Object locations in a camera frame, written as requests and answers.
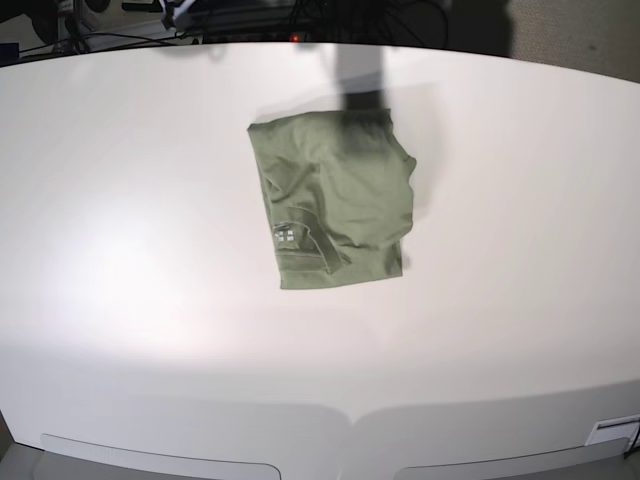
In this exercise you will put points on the green T-shirt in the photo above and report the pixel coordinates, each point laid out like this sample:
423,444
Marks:
337,194

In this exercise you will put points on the black power strip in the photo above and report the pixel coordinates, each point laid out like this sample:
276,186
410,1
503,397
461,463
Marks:
225,37

